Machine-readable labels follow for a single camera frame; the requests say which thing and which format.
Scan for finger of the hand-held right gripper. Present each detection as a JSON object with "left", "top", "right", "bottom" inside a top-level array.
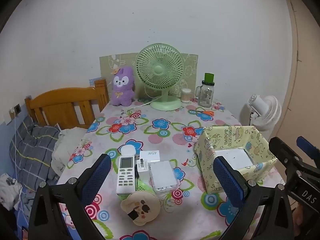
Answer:
[
  {"left": 296, "top": 136, "right": 320, "bottom": 170},
  {"left": 269, "top": 136, "right": 309, "bottom": 188}
]

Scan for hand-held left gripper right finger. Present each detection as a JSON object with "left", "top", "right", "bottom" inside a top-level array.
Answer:
[{"left": 212, "top": 156, "right": 295, "bottom": 240}]

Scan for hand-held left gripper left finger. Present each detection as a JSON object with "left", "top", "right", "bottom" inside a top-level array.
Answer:
[{"left": 28, "top": 153, "right": 112, "bottom": 240}]

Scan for white remote control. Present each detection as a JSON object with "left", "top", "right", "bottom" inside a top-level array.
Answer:
[{"left": 116, "top": 156, "right": 137, "bottom": 195}]

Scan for white power adapter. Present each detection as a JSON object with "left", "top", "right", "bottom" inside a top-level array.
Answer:
[{"left": 135, "top": 158, "right": 152, "bottom": 182}]

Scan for yellow cartoon printed storage box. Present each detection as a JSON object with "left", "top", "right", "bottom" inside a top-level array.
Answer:
[{"left": 194, "top": 125, "right": 278, "bottom": 194}]

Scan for white charger box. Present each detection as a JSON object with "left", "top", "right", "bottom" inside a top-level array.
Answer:
[{"left": 139, "top": 150, "right": 161, "bottom": 162}]

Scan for beige bear shaped mirror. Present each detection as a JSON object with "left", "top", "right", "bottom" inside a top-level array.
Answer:
[{"left": 120, "top": 191, "right": 161, "bottom": 227}]

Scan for white foam block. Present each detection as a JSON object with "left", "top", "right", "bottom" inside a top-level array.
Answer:
[{"left": 214, "top": 148, "right": 254, "bottom": 170}]

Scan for white pillow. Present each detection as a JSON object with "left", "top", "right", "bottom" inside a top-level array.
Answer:
[{"left": 51, "top": 127, "right": 88, "bottom": 175}]

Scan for white standing fan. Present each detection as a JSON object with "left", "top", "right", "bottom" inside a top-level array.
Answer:
[{"left": 239, "top": 94, "right": 282, "bottom": 133}]

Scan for beige door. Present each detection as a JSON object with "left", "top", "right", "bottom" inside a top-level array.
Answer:
[{"left": 272, "top": 0, "right": 320, "bottom": 150}]

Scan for grey plaid bedding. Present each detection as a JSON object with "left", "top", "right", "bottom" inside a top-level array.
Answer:
[{"left": 9, "top": 116, "right": 62, "bottom": 198}]

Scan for wooden chair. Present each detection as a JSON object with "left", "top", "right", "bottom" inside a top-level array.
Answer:
[{"left": 24, "top": 79, "right": 110, "bottom": 130}]

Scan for glass mug jar green lid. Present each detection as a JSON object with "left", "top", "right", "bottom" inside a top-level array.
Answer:
[{"left": 194, "top": 73, "right": 216, "bottom": 107}]

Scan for purple plush bunny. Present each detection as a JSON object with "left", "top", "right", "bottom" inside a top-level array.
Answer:
[{"left": 110, "top": 66, "right": 137, "bottom": 107}]

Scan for white patterned cloth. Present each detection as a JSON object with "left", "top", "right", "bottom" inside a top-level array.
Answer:
[{"left": 0, "top": 173, "right": 23, "bottom": 211}]

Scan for clear cotton swab jar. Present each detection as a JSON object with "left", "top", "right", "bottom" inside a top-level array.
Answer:
[{"left": 181, "top": 88, "right": 192, "bottom": 103}]

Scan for green cartoon printed board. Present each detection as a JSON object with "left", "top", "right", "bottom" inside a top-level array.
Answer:
[{"left": 99, "top": 52, "right": 198, "bottom": 103}]

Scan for green desk fan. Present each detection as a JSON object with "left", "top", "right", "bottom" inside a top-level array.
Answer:
[{"left": 135, "top": 43, "right": 186, "bottom": 111}]

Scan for orange handled scissors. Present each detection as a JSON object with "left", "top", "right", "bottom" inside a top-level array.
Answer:
[{"left": 194, "top": 109, "right": 215, "bottom": 117}]

